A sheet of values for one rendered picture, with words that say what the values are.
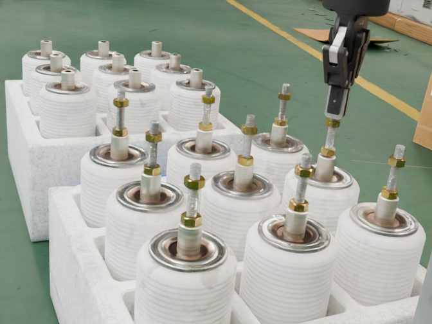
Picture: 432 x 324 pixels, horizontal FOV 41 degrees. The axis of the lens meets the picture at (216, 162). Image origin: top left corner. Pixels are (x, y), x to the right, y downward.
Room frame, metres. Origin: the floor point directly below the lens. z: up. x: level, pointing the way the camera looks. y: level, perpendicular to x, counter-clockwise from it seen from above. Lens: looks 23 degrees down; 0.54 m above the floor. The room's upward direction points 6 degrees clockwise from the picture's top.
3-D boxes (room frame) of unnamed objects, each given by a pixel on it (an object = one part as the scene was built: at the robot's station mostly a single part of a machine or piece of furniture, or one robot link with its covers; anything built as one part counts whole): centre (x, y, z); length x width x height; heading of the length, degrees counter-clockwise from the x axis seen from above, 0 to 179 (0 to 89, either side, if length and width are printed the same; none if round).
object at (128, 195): (0.58, 0.07, 0.25); 0.08 x 0.08 x 0.01
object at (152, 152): (0.58, 0.07, 0.30); 0.01 x 0.01 x 0.08
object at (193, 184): (0.48, 0.02, 0.32); 0.02 x 0.02 x 0.01; 26
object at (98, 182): (0.69, 0.12, 0.16); 0.10 x 0.10 x 0.18
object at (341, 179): (0.69, -0.14, 0.25); 0.08 x 0.08 x 0.01
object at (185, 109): (1.07, 0.05, 0.16); 0.10 x 0.10 x 0.18
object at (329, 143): (0.69, -0.14, 0.30); 0.01 x 0.01 x 0.08
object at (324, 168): (0.69, -0.14, 0.26); 0.02 x 0.02 x 0.03
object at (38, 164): (1.12, 0.21, 0.09); 0.39 x 0.39 x 0.18; 26
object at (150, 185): (0.58, 0.07, 0.26); 0.02 x 0.02 x 0.03
